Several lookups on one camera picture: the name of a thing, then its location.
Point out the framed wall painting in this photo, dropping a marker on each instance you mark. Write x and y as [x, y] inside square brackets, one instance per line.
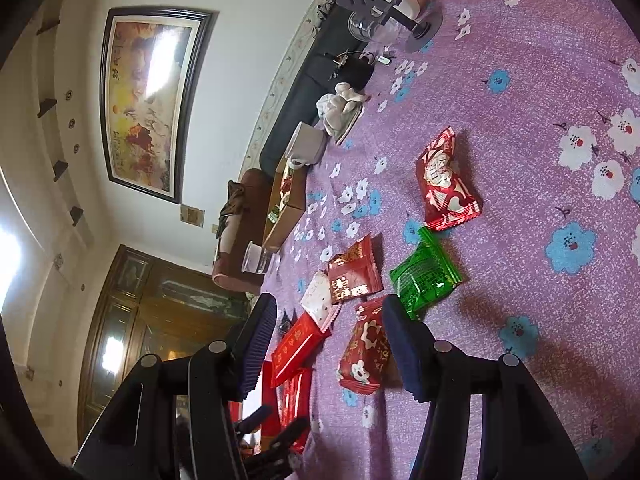
[151, 58]

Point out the red snack tray box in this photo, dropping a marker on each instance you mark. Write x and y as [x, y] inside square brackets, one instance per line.
[285, 389]

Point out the green snack packet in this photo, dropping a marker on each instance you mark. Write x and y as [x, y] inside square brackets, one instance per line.
[426, 276]

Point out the white ceramic mug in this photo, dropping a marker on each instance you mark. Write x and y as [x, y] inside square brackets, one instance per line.
[305, 147]

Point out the black leather sofa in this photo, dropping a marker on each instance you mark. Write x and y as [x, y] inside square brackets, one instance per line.
[306, 72]

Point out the brown armchair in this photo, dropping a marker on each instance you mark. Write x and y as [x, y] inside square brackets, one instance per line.
[248, 226]

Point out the wooden glass cabinet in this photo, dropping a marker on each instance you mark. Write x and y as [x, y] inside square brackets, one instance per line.
[148, 305]

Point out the brown cardboard snack box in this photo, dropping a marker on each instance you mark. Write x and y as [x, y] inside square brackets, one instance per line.
[287, 204]

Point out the small wall plaque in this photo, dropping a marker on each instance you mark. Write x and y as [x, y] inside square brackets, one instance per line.
[192, 216]

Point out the crumpled white tissue pile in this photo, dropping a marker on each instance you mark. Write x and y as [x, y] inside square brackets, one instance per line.
[338, 111]

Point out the purple floral tablecloth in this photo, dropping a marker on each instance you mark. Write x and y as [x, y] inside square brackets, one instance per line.
[543, 96]

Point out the white pink snack packet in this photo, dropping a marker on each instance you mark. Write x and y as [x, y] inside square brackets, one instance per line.
[317, 302]

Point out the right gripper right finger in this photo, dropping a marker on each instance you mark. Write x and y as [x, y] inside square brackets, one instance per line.
[522, 437]

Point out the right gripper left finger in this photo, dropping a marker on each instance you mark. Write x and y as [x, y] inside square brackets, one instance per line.
[135, 437]

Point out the long red snack packet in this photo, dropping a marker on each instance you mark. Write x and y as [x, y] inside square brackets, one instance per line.
[294, 348]

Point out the dark clothes on armchair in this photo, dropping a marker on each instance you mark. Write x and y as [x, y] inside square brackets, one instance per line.
[233, 206]

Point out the clear glass bowl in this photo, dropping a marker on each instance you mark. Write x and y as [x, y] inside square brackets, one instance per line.
[370, 31]

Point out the red gold square packet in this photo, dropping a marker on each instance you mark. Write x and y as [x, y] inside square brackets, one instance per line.
[355, 273]

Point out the large red white snack packet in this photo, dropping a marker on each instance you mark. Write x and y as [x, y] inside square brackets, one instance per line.
[448, 201]

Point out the red floral snack packet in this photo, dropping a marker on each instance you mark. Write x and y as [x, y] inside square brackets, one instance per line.
[363, 363]

